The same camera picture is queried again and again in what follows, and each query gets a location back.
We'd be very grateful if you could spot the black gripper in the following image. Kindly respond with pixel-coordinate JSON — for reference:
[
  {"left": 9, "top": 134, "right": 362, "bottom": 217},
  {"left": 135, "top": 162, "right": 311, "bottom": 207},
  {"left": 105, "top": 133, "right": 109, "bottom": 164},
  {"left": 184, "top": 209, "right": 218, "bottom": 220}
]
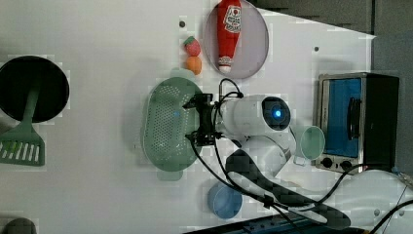
[{"left": 183, "top": 94, "right": 215, "bottom": 146}]

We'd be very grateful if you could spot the green plastic strainer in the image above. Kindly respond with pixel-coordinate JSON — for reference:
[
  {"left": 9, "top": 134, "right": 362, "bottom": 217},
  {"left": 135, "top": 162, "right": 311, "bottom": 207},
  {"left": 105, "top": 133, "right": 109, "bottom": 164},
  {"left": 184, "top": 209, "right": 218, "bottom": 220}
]
[{"left": 141, "top": 68, "right": 202, "bottom": 181}]

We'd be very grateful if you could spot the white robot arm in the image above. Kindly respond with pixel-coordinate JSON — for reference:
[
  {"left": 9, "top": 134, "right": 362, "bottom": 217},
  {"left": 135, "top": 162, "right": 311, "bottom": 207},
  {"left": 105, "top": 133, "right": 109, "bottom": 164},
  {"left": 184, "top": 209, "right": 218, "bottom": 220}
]
[{"left": 182, "top": 94, "right": 412, "bottom": 234}]

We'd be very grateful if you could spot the blue plastic bowl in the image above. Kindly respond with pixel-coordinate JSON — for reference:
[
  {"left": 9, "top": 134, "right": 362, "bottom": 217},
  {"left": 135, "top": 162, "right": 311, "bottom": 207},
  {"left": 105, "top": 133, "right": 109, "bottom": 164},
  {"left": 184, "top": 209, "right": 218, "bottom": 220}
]
[{"left": 207, "top": 182, "right": 243, "bottom": 219}]

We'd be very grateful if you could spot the orange toy fruit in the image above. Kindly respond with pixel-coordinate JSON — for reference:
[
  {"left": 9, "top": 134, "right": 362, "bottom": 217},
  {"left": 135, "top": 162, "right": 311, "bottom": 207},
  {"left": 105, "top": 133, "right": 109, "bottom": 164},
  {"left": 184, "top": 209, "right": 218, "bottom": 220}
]
[{"left": 185, "top": 57, "right": 203, "bottom": 75}]

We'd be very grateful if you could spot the red toy strawberry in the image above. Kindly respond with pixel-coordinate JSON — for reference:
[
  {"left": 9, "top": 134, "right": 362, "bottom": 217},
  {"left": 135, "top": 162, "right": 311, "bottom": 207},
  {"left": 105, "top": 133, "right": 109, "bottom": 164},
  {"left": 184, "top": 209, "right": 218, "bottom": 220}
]
[{"left": 183, "top": 36, "right": 201, "bottom": 57}]

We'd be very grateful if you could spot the grey round plate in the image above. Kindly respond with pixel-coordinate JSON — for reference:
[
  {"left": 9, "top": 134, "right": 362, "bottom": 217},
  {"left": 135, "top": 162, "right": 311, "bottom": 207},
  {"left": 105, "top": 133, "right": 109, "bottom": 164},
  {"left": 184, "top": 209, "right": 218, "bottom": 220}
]
[{"left": 204, "top": 0, "right": 269, "bottom": 79}]

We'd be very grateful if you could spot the green plastic mug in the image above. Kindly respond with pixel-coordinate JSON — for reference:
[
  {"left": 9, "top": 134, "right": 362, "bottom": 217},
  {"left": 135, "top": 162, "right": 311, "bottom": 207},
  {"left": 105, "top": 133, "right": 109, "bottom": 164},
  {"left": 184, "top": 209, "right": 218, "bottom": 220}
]
[{"left": 291, "top": 126, "right": 325, "bottom": 166}]

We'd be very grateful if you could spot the red ketchup bottle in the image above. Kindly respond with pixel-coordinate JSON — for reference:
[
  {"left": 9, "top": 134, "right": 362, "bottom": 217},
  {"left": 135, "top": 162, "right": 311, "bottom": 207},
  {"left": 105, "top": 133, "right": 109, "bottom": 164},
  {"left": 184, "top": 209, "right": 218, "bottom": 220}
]
[{"left": 216, "top": 0, "right": 242, "bottom": 73}]

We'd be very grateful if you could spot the black toaster oven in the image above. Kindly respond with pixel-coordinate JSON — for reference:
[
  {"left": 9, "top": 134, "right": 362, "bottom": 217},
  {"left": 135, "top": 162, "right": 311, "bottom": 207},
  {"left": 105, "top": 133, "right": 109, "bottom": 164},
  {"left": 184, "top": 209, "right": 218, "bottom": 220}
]
[{"left": 316, "top": 72, "right": 399, "bottom": 175}]

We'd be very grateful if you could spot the green spatula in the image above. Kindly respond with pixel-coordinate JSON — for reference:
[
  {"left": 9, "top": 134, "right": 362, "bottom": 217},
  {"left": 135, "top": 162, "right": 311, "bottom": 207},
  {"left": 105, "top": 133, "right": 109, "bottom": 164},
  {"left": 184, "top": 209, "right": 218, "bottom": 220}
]
[{"left": 0, "top": 84, "right": 45, "bottom": 167}]

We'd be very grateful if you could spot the black round pan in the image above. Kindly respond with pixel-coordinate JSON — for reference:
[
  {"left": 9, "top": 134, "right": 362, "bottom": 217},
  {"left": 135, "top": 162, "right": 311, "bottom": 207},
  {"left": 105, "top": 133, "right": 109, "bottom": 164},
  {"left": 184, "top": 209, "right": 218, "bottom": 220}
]
[{"left": 0, "top": 56, "right": 70, "bottom": 123}]

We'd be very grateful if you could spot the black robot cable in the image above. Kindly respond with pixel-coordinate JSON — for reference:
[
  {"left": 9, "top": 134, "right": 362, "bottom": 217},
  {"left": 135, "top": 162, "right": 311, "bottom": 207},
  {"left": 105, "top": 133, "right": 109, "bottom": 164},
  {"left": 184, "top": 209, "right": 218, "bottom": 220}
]
[{"left": 189, "top": 77, "right": 413, "bottom": 234}]

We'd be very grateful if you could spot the black cylinder post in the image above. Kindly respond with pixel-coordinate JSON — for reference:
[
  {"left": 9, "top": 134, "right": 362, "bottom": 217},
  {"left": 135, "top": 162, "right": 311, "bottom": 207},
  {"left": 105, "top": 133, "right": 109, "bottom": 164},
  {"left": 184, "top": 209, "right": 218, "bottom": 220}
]
[{"left": 1, "top": 217, "right": 37, "bottom": 234}]

